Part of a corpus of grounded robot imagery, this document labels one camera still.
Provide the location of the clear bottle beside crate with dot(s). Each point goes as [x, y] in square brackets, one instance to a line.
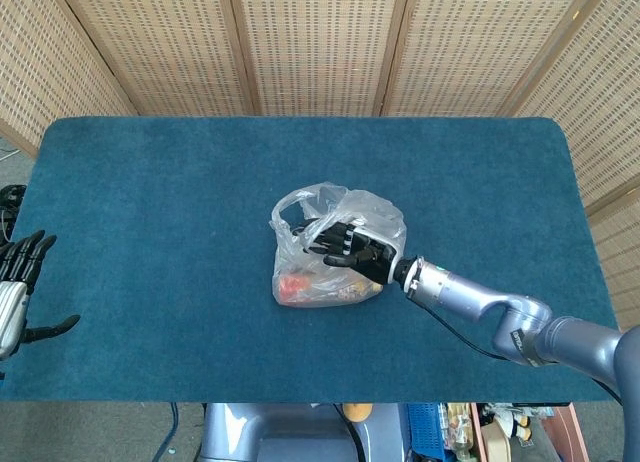
[459, 429]

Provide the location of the clear plastic shopping bag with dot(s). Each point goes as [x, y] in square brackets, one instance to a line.
[370, 207]

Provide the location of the orange red snack packet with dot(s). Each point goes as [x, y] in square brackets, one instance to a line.
[292, 288]

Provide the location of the blue plastic crate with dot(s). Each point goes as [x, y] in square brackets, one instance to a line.
[425, 427]

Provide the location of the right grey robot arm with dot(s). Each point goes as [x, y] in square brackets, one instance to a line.
[500, 302]

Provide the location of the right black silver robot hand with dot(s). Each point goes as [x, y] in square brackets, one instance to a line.
[372, 257]

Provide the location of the black floor stand device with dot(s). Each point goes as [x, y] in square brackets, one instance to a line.
[11, 202]

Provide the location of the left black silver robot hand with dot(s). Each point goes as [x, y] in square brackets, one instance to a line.
[12, 302]

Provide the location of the pink storage box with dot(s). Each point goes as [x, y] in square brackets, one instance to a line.
[565, 432]

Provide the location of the yellow orange round object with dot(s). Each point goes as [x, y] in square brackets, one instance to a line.
[357, 411]

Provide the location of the woven wooden folding screen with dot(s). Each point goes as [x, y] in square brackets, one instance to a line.
[320, 42]

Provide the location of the blue carpet table cover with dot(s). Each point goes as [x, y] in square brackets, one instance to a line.
[150, 232]

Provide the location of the grey robot torso base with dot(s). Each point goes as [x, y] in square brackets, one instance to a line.
[280, 432]

